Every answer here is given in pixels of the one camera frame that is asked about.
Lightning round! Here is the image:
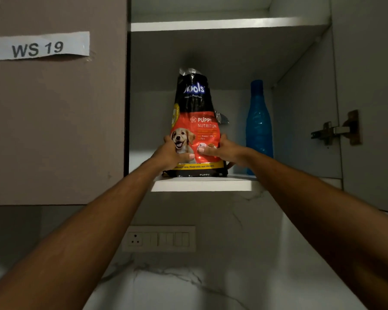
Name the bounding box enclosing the person's left hand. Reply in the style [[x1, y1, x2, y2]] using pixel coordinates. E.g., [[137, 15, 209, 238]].
[[150, 134, 196, 171]]

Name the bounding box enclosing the person's right hand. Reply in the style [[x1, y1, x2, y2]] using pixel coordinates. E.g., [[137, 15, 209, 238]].
[[197, 133, 246, 168]]

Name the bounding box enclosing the blue plastic water bottle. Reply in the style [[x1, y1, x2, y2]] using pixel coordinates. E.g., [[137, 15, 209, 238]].
[[245, 79, 274, 177]]

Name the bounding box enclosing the puppy food bag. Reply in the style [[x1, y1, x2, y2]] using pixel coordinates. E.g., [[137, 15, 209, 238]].
[[161, 67, 230, 178]]

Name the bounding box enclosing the brown wall cabinet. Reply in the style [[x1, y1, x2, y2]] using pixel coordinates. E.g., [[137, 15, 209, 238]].
[[0, 0, 388, 215]]

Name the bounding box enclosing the person's left forearm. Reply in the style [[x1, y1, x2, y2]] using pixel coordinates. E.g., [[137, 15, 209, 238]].
[[0, 158, 169, 310]]

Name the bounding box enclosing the person's right forearm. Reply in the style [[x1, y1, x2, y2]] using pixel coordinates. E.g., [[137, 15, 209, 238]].
[[242, 148, 388, 310]]

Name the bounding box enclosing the metal cabinet hinge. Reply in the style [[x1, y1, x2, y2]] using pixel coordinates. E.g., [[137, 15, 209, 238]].
[[311, 109, 362, 146]]

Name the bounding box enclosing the white paper label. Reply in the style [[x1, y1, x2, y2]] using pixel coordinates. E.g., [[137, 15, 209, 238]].
[[0, 31, 91, 61]]

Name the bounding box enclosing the white wall switch board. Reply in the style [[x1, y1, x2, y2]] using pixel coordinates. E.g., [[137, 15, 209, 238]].
[[121, 225, 197, 253]]

